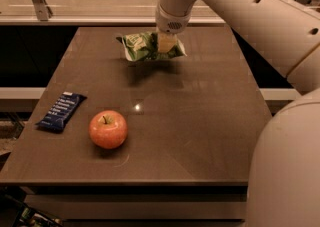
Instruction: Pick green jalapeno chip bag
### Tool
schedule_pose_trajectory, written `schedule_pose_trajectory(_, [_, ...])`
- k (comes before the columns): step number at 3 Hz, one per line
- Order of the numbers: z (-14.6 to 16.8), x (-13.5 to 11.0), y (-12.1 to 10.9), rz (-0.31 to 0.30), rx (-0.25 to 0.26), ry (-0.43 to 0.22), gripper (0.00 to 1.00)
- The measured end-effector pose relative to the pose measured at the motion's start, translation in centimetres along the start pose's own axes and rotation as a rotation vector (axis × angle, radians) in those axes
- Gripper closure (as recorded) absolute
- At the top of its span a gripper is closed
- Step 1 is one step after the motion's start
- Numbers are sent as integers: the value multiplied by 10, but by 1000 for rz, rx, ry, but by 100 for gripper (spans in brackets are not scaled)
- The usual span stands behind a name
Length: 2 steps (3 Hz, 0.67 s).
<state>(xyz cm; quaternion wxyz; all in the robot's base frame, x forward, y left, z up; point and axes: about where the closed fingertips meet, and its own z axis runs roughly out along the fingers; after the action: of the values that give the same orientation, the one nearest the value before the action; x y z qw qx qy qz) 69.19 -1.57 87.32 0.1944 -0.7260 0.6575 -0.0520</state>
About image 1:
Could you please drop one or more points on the red apple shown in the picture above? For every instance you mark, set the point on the red apple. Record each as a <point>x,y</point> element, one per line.
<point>108,129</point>

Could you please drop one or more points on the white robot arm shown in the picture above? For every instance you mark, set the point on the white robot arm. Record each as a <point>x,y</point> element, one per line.
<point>284,179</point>

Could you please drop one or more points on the brown table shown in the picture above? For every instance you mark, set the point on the brown table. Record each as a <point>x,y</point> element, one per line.
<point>193,123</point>

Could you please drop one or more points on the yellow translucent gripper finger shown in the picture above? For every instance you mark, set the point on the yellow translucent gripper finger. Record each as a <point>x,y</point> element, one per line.
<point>165,42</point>

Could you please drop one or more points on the dark blue snack bar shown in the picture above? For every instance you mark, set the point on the dark blue snack bar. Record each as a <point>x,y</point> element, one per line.
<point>61,111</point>

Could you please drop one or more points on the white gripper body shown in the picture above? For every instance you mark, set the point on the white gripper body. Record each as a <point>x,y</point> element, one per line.
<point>169,24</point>

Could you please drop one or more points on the green jalapeno chip bag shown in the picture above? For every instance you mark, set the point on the green jalapeno chip bag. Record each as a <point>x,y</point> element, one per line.
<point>143,47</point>

